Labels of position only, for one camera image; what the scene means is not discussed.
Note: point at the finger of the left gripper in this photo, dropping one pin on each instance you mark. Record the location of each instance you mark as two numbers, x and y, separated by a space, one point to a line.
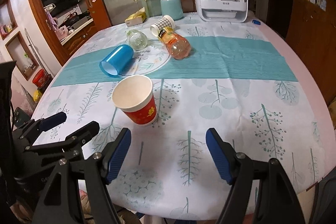
45 124
80 137

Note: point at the red bucket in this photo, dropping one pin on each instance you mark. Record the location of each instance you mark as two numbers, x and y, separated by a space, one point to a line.
40 78

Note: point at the clear glass cup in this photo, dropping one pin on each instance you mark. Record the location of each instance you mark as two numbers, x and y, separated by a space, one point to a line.
137 40

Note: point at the red paper cup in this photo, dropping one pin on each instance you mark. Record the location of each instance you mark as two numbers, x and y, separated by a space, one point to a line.
134 97

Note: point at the checkered paper cup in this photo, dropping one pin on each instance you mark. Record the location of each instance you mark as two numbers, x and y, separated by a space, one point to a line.
165 21

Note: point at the teal canister with lid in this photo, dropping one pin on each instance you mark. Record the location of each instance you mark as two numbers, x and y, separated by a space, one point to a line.
173 8

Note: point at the orange juice bottle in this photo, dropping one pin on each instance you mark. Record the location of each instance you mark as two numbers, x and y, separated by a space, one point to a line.
177 46

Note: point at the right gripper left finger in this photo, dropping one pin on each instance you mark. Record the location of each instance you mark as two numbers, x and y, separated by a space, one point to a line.
101 169

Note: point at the small blue object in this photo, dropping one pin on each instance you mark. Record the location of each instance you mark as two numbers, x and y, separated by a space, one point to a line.
256 22

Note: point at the floral white tablecloth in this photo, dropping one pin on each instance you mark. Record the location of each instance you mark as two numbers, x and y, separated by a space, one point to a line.
240 78

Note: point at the yellow tissue pack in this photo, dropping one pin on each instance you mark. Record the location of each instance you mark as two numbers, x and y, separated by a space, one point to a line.
137 18

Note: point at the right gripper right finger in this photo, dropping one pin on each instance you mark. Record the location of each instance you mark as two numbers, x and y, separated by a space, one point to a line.
238 170

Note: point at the blue plastic cup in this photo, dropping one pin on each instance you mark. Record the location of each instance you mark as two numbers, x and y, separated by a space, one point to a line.
117 61

